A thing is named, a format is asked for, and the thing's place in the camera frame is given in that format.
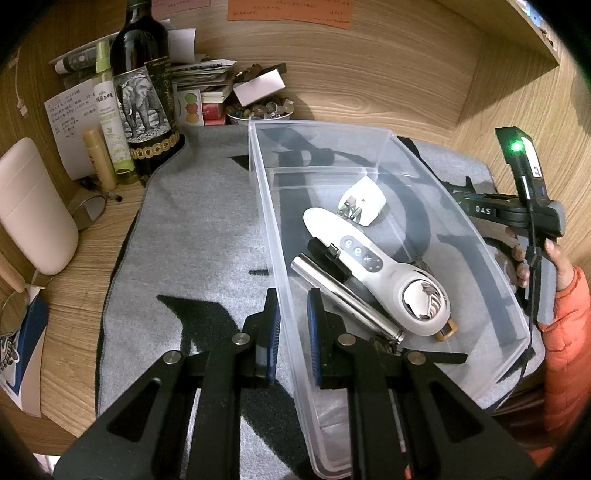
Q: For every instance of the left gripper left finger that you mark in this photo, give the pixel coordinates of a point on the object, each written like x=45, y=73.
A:
x=264, y=332

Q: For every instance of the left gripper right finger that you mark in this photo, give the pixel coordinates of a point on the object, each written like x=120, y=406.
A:
x=331, y=362

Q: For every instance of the silver metal cylinder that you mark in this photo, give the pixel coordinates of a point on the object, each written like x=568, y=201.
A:
x=346, y=299

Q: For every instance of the black clip mount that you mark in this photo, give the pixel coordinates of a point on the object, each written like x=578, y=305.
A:
x=327, y=259

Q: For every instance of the white handheld massager device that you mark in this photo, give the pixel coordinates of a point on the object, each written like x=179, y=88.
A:
x=413, y=297

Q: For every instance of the clear plastic storage bin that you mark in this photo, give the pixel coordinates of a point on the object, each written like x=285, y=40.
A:
x=304, y=164

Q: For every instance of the white plug adapter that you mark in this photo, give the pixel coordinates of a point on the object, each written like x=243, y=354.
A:
x=362, y=203

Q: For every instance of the right hand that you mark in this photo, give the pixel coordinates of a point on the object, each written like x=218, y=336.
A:
x=564, y=268

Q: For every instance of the grey mat with black letters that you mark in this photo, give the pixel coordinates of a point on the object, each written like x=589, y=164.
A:
x=221, y=221

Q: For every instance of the orange jacket sleeve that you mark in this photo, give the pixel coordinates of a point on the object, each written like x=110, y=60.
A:
x=567, y=382

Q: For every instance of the white bowl of stones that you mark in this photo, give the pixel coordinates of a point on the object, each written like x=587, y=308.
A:
x=281, y=109

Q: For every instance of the card with coloured circles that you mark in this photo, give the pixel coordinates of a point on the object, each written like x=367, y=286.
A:
x=189, y=108

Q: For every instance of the beige cylindrical tube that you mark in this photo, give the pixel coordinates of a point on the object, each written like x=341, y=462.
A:
x=100, y=159

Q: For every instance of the small white box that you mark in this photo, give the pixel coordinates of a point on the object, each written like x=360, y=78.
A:
x=258, y=88

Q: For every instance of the stack of books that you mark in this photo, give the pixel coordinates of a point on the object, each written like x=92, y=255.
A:
x=210, y=80

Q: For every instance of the green white spray bottle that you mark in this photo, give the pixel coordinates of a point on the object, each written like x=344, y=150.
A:
x=109, y=115

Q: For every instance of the white handwritten note paper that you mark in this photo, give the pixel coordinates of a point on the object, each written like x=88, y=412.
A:
x=70, y=113

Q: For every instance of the orange sticky note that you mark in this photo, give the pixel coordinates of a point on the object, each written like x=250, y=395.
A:
x=334, y=13

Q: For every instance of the dark wine bottle elephant label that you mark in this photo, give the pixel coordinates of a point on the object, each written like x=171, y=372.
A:
x=141, y=74

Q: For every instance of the pink sticky note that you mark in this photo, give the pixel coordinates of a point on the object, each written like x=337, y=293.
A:
x=162, y=9

